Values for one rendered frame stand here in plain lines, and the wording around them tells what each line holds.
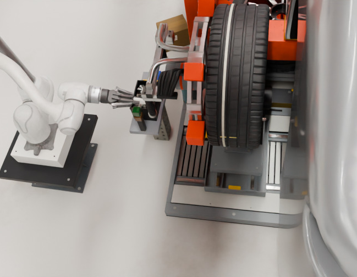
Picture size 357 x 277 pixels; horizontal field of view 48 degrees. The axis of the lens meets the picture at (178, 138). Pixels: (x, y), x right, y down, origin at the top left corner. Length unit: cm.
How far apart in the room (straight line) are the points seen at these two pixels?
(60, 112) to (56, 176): 62
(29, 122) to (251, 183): 129
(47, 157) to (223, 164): 103
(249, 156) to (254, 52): 93
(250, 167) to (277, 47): 70
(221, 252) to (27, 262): 119
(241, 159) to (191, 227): 52
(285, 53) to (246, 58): 79
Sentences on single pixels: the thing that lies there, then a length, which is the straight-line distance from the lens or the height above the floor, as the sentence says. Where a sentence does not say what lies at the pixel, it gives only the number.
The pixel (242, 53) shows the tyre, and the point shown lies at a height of 115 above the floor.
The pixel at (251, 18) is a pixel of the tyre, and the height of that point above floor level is 118.
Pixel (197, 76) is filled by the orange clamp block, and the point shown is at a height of 114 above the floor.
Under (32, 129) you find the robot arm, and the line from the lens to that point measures 238.
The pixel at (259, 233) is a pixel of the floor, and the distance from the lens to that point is 250.
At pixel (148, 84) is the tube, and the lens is 178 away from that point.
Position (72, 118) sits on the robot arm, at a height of 83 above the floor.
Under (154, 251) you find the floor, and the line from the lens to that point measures 251.
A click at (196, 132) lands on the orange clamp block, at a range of 175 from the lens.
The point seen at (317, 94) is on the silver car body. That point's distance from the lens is 98.
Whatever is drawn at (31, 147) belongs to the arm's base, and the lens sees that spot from 254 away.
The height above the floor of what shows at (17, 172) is 30.
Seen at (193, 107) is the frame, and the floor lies 97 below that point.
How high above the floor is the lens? 240
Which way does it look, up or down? 60 degrees down
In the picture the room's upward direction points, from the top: 15 degrees counter-clockwise
